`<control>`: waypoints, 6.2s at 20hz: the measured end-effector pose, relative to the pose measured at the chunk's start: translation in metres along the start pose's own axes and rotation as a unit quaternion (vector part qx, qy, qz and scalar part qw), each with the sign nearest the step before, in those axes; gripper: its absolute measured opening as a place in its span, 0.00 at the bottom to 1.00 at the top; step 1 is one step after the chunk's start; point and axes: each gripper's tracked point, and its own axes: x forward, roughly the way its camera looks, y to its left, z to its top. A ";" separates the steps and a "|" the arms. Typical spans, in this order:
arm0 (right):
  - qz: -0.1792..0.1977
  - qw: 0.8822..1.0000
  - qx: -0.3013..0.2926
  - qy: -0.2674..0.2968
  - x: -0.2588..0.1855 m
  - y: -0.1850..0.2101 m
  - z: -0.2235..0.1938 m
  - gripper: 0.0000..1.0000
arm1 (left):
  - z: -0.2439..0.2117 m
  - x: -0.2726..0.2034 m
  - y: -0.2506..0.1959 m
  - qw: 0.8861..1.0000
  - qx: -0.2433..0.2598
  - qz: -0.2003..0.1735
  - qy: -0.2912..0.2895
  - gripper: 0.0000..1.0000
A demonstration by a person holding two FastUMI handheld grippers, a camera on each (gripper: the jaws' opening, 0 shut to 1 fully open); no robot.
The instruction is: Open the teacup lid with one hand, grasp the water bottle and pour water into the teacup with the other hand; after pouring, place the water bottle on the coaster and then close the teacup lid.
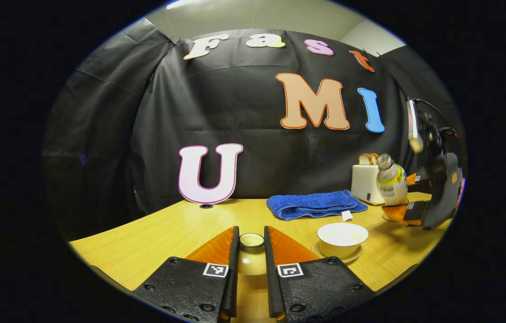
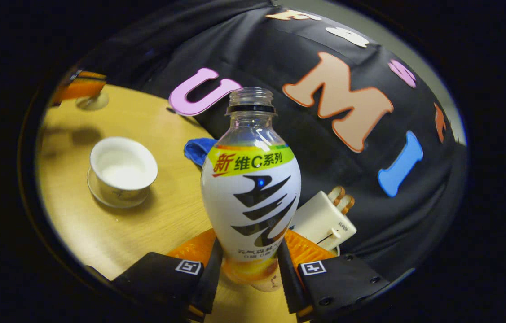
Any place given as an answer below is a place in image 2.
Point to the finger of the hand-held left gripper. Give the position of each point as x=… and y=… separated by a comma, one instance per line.
x=80, y=87

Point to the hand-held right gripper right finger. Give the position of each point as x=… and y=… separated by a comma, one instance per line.
x=286, y=278

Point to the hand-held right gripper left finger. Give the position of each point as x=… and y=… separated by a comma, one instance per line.
x=212, y=278

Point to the plastic water bottle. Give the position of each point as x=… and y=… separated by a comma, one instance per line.
x=250, y=202

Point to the white teacup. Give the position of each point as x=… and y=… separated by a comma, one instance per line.
x=122, y=170

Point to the white toaster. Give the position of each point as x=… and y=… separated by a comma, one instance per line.
x=320, y=220

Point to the toast bread slice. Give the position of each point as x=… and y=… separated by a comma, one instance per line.
x=336, y=194
x=348, y=204

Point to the blue folded towel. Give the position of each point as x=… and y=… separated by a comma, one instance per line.
x=199, y=150

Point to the black backdrop cloth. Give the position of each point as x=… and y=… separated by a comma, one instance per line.
x=288, y=49

